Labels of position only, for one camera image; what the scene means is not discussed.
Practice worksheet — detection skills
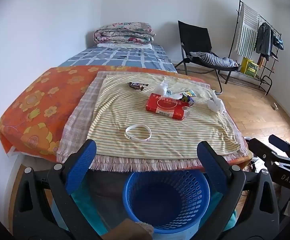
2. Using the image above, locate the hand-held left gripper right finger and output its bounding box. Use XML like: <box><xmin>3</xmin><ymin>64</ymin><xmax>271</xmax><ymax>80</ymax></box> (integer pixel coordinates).
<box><xmin>197</xmin><ymin>141</ymin><xmax>280</xmax><ymax>240</ymax></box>

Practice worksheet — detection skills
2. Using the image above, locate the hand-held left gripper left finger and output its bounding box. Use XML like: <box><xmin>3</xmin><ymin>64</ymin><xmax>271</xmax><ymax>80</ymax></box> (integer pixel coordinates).
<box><xmin>13</xmin><ymin>139</ymin><xmax>103</xmax><ymax>240</ymax></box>

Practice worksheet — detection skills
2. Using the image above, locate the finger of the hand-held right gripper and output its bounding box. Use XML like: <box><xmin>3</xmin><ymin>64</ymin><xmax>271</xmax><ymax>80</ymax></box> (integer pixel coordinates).
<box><xmin>268</xmin><ymin>134</ymin><xmax>290</xmax><ymax>157</ymax></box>
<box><xmin>248</xmin><ymin>138</ymin><xmax>289</xmax><ymax>167</ymax></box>

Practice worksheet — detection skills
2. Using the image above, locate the blue plastic basket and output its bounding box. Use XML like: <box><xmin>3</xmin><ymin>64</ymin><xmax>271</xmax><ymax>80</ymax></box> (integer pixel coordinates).
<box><xmin>122</xmin><ymin>169</ymin><xmax>210</xmax><ymax>234</ymax></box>

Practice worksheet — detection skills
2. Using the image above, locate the teal cloth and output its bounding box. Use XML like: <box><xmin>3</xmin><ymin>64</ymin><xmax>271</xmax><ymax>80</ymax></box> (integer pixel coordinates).
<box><xmin>51</xmin><ymin>190</ymin><xmax>110</xmax><ymax>233</ymax></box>

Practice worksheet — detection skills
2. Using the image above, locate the checked fringed cloth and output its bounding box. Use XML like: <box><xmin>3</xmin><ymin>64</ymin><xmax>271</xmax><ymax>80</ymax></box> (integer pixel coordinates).
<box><xmin>56</xmin><ymin>70</ymin><xmax>250</xmax><ymax>173</ymax></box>

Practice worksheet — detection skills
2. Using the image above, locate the white wristband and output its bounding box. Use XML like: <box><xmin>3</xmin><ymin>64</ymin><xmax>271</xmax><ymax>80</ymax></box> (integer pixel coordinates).
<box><xmin>125</xmin><ymin>124</ymin><xmax>152</xmax><ymax>143</ymax></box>

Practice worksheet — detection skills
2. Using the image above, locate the white plastic bag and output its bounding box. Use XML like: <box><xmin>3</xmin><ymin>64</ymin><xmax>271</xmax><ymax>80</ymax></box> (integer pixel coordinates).
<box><xmin>207</xmin><ymin>89</ymin><xmax>226</xmax><ymax>113</ymax></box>

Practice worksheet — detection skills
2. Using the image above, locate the colourful snack wrapper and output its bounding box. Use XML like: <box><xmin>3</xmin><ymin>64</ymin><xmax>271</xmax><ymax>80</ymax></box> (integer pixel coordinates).
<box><xmin>181</xmin><ymin>92</ymin><xmax>195</xmax><ymax>107</ymax></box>

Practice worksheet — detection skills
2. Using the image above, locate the orange floral sheet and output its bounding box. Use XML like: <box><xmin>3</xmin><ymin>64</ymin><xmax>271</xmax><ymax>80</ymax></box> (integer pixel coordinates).
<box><xmin>0</xmin><ymin>65</ymin><xmax>210</xmax><ymax>163</ymax></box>

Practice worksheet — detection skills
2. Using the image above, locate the red tissue pack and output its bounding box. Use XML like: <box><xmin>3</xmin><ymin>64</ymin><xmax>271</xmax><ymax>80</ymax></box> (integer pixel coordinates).
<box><xmin>145</xmin><ymin>92</ymin><xmax>190</xmax><ymax>121</ymax></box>

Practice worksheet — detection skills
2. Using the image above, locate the black clothes rack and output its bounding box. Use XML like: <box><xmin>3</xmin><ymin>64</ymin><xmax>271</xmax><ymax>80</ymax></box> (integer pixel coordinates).
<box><xmin>225</xmin><ymin>0</ymin><xmax>282</xmax><ymax>95</ymax></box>

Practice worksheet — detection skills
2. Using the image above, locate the yellow crate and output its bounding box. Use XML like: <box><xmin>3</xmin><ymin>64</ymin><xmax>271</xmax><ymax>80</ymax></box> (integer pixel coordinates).
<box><xmin>241</xmin><ymin>57</ymin><xmax>260</xmax><ymax>77</ymax></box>

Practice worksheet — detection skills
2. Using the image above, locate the brown cardboard piece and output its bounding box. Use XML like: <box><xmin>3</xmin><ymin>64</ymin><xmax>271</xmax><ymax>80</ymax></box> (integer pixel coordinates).
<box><xmin>109</xmin><ymin>218</ymin><xmax>153</xmax><ymax>240</ymax></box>

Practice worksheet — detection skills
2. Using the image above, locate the crumpled white tissue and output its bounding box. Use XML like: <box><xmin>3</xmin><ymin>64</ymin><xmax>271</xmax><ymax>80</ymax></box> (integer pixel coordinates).
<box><xmin>154</xmin><ymin>77</ymin><xmax>171</xmax><ymax>97</ymax></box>

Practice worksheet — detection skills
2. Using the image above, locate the brown candy wrapper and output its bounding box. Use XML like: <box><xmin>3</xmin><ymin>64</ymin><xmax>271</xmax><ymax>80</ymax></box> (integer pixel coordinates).
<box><xmin>127</xmin><ymin>82</ymin><xmax>149</xmax><ymax>91</ymax></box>

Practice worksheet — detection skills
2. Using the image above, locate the blue garment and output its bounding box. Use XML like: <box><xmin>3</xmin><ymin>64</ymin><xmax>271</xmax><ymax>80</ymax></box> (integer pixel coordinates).
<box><xmin>273</xmin><ymin>35</ymin><xmax>284</xmax><ymax>51</ymax></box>

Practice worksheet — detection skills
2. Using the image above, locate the dark jacket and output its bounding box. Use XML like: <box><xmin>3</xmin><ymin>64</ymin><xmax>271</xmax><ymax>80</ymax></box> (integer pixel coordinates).
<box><xmin>254</xmin><ymin>22</ymin><xmax>274</xmax><ymax>61</ymax></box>

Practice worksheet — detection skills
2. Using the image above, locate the striped garment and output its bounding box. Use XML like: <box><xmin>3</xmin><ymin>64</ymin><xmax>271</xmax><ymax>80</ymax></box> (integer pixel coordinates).
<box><xmin>189</xmin><ymin>51</ymin><xmax>239</xmax><ymax>68</ymax></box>

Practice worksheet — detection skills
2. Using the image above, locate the blue plaid bed sheet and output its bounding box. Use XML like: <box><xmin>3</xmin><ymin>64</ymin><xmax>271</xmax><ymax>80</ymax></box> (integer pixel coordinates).
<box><xmin>57</xmin><ymin>44</ymin><xmax>177</xmax><ymax>73</ymax></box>

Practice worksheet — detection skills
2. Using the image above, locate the green striped towel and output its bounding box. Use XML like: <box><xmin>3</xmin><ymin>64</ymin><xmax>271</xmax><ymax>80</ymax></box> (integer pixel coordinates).
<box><xmin>235</xmin><ymin>2</ymin><xmax>260</xmax><ymax>59</ymax></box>

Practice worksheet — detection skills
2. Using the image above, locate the black folding chair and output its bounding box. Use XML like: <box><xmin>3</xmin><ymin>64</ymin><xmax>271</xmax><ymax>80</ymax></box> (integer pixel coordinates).
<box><xmin>174</xmin><ymin>20</ymin><xmax>239</xmax><ymax>95</ymax></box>

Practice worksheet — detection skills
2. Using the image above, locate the folded floral quilt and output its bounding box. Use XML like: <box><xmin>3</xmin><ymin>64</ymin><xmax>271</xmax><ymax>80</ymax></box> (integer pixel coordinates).
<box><xmin>93</xmin><ymin>21</ymin><xmax>156</xmax><ymax>45</ymax></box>

